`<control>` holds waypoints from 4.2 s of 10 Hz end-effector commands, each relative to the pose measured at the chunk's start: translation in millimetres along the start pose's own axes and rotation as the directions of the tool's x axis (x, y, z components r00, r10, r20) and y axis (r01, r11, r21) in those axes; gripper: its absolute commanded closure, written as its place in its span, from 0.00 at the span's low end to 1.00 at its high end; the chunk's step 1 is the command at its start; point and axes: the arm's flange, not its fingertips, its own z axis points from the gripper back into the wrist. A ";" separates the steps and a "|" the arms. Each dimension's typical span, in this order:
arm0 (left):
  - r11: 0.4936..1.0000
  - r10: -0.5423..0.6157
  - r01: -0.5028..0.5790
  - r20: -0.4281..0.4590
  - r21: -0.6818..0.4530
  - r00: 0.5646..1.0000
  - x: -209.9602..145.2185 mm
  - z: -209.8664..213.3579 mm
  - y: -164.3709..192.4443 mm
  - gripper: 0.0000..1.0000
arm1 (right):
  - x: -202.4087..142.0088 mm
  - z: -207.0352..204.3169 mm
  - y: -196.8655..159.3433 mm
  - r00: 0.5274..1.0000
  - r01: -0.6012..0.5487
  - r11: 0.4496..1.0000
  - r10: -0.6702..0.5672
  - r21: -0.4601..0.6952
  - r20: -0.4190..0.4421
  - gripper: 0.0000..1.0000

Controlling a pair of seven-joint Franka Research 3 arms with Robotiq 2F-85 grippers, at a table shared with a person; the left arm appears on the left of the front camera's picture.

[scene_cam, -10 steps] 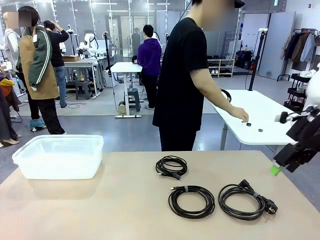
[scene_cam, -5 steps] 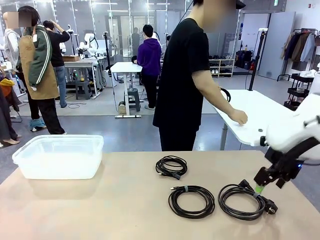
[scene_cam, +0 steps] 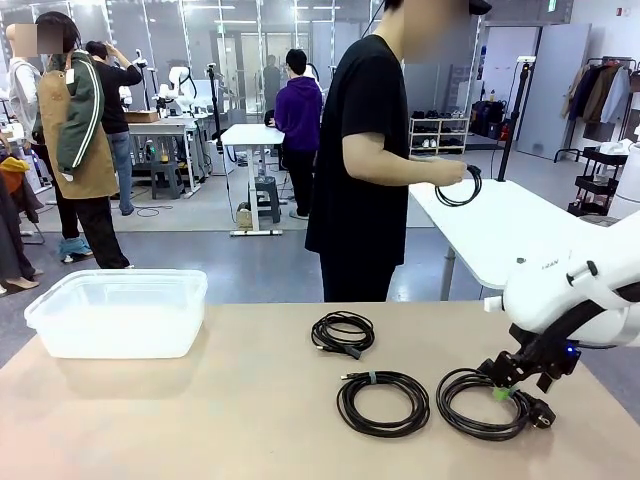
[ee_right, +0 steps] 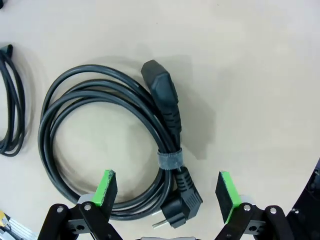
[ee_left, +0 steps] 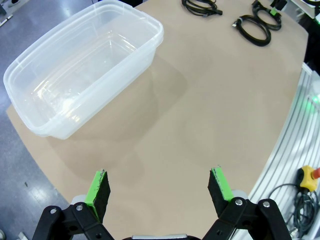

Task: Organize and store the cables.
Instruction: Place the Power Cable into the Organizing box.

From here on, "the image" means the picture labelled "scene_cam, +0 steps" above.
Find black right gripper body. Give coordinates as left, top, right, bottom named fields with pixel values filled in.
left=503, top=323, right=552, bottom=388

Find black power cable with plug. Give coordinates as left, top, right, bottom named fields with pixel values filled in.
left=435, top=367, right=557, bottom=442

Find black cable with grey tie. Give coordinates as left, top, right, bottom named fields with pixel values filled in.
left=336, top=370, right=431, bottom=439

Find black cable with barrel connector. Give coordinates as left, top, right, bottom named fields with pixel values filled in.
left=433, top=164, right=484, bottom=207

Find thin black cable coil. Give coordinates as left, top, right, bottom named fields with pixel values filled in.
left=310, top=310, right=376, bottom=361

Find person's right forearm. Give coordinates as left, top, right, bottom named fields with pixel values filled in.
left=344, top=149, right=451, bottom=189

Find person's right hand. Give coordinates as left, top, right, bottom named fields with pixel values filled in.
left=442, top=159, right=474, bottom=187

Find white table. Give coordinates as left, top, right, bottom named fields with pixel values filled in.
left=407, top=178, right=640, bottom=301

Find white cylinder unit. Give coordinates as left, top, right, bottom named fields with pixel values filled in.
left=607, top=141, right=640, bottom=221

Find black utility cart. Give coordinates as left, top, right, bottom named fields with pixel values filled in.
left=568, top=145, right=629, bottom=217

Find wooden shoe rack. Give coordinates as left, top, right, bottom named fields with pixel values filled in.
left=408, top=110, right=471, bottom=156

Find black bags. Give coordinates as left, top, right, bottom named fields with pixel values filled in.
left=471, top=99, right=511, bottom=140

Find black stand with white head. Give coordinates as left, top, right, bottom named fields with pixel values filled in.
left=497, top=55, right=537, bottom=182

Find person in black t-shirt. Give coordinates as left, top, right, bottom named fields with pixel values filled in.
left=304, top=0, right=494, bottom=303

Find clothes rack with coats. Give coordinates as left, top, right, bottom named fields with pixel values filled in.
left=553, top=57, right=640, bottom=164

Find grey step stool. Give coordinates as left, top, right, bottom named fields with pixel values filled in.
left=248, top=175, right=282, bottom=225

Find person in purple hoodie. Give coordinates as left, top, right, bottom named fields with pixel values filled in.
left=273, top=48, right=324, bottom=219

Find white standing desk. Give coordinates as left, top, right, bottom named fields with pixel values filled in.
left=220, top=123, right=287, bottom=237

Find person in dark clothes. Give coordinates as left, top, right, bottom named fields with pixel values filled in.
left=263, top=54, right=282, bottom=111

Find dark grey stool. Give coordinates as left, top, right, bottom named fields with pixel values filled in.
left=149, top=160, right=185, bottom=200

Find black tripod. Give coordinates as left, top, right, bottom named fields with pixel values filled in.
left=207, top=62, right=227, bottom=151

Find clear plastic storage bin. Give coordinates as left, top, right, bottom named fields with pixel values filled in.
left=23, top=268, right=209, bottom=360

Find grey workbench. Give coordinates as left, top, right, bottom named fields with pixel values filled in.
left=127, top=117, right=209, bottom=194

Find person in apron and green jacket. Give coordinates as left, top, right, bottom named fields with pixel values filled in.
left=30, top=10, right=132, bottom=271

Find black camera box with LED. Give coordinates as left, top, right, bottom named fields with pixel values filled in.
left=537, top=339, right=582, bottom=394

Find black cable sleeve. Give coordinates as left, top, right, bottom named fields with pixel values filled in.
left=509, top=287, right=640, bottom=351

